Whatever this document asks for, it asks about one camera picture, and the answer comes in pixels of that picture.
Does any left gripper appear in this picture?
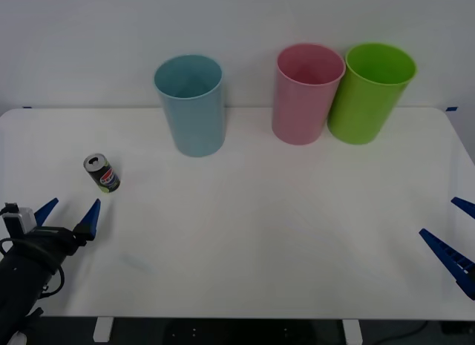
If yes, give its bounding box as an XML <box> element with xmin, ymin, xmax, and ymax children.
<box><xmin>22</xmin><ymin>197</ymin><xmax>102</xmax><ymax>261</ymax></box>

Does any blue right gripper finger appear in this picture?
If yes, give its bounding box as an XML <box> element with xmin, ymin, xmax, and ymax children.
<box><xmin>450</xmin><ymin>197</ymin><xmax>475</xmax><ymax>218</ymax></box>
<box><xmin>419</xmin><ymin>228</ymin><xmax>475</xmax><ymax>301</ymax></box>

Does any black and green drink can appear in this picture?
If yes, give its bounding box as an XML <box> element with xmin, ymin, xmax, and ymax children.
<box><xmin>82</xmin><ymin>153</ymin><xmax>122</xmax><ymax>194</ymax></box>

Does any white table leg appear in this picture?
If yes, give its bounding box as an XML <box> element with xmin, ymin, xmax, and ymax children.
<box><xmin>341</xmin><ymin>318</ymin><xmax>364</xmax><ymax>345</ymax></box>
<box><xmin>92</xmin><ymin>317</ymin><xmax>114</xmax><ymax>343</ymax></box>

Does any green plastic bin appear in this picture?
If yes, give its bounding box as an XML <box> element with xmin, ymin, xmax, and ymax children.
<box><xmin>326</xmin><ymin>42</ymin><xmax>418</xmax><ymax>145</ymax></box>

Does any pale blue plastic bin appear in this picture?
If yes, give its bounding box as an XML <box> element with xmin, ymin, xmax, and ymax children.
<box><xmin>153</xmin><ymin>54</ymin><xmax>227</xmax><ymax>159</ymax></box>

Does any pink plastic bin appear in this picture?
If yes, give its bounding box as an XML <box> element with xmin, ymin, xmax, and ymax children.
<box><xmin>271</xmin><ymin>43</ymin><xmax>347</xmax><ymax>146</ymax></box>

